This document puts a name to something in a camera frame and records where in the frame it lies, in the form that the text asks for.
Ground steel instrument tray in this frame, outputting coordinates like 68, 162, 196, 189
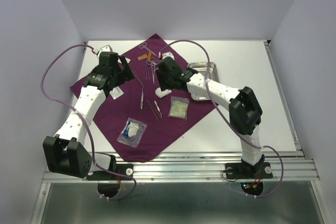
187, 62, 219, 101

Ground steel tweezers pair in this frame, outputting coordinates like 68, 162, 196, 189
146, 100, 162, 120

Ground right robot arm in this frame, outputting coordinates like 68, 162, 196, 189
155, 57, 263, 177

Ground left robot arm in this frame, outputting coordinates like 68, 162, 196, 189
43, 51, 133, 179

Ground long steel forceps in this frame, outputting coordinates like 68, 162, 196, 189
132, 71, 144, 88

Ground white sterile pouch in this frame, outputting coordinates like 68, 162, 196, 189
110, 87, 124, 100

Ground white folded gauze pad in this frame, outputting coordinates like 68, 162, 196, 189
155, 88, 172, 99

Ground steel hemostat forceps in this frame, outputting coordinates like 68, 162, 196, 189
146, 60, 159, 84

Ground green-white sealed packet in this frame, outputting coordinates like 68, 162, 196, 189
168, 96, 190, 120

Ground small steel scissors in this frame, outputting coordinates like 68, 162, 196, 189
139, 42, 156, 56

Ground purple cloth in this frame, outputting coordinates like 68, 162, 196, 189
70, 33, 224, 163

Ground blue-white gauze packet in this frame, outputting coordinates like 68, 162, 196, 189
117, 118, 147, 148

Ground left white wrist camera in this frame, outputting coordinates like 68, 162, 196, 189
97, 45, 113, 57

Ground steel scalpel handle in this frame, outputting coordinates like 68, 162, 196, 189
140, 87, 144, 110

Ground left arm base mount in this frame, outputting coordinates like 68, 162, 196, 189
86, 152, 137, 201

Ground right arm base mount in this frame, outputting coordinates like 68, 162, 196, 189
221, 154, 273, 197

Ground aluminium front rail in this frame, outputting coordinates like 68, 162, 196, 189
41, 152, 321, 183

